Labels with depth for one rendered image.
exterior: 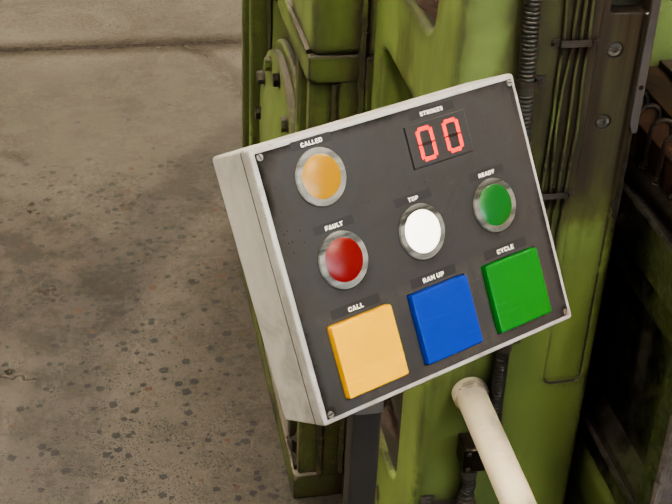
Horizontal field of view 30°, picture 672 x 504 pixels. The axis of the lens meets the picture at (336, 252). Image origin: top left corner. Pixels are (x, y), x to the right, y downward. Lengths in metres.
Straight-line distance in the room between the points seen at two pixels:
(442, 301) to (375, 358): 0.10
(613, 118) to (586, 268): 0.23
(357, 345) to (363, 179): 0.17
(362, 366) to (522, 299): 0.21
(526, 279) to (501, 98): 0.20
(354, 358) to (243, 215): 0.18
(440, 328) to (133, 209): 2.22
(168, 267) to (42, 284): 0.31
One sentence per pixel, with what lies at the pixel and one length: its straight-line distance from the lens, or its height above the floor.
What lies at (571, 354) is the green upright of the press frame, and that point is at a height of 0.67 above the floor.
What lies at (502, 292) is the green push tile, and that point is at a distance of 1.35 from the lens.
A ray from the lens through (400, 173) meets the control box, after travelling 1.28.
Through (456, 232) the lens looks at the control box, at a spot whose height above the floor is 1.08.
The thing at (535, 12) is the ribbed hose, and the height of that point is 1.21.
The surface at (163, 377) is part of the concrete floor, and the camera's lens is 2.84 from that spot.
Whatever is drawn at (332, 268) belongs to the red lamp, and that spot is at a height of 1.09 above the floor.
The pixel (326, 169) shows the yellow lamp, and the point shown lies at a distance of 1.23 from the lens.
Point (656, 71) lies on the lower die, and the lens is 1.97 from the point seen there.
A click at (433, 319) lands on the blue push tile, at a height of 1.02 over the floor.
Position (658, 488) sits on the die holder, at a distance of 1.80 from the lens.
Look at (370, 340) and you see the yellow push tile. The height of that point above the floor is 1.02.
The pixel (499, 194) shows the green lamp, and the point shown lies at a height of 1.10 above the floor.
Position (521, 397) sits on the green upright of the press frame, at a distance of 1.88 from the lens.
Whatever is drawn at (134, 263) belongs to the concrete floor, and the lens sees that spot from 3.22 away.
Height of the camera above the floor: 1.76
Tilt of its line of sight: 33 degrees down
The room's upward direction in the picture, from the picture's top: 3 degrees clockwise
